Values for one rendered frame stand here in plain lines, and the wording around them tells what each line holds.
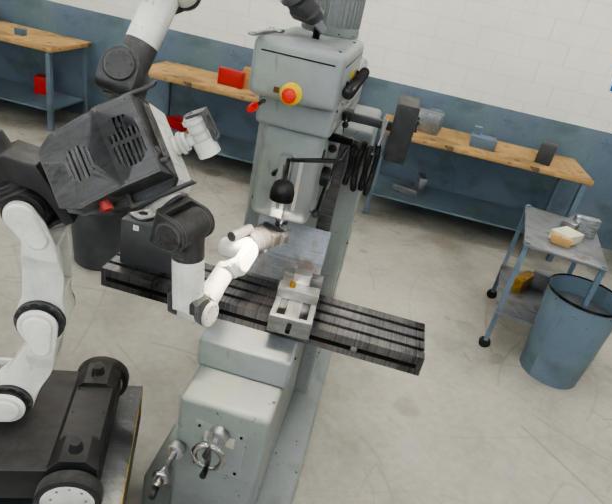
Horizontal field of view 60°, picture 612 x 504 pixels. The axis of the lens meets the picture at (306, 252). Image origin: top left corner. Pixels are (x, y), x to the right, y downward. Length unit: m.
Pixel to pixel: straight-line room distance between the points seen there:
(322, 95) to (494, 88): 4.58
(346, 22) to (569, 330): 2.46
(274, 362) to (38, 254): 0.83
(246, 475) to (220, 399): 0.31
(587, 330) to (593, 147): 3.02
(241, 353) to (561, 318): 2.29
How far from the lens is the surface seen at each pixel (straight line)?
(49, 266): 1.65
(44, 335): 1.75
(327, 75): 1.52
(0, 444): 2.05
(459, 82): 5.97
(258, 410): 1.88
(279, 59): 1.54
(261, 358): 1.91
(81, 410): 2.08
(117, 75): 1.49
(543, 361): 3.84
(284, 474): 2.44
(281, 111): 1.66
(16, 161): 1.54
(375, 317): 2.11
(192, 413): 1.93
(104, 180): 1.36
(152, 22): 1.57
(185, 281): 1.50
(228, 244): 1.74
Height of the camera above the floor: 2.07
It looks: 28 degrees down
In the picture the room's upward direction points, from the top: 12 degrees clockwise
